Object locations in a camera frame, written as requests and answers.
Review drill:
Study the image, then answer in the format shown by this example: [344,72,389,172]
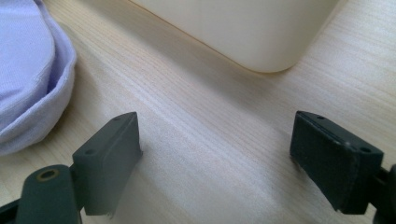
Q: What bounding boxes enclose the light purple cloth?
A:
[0,0,78,157]

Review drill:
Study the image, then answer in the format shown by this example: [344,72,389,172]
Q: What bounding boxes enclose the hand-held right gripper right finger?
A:
[289,110,385,216]

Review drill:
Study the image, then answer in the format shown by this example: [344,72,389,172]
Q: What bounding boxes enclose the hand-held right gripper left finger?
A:
[72,111,144,217]

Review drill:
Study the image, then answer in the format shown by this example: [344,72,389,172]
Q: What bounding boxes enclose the cream divided storage box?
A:
[129,0,341,75]

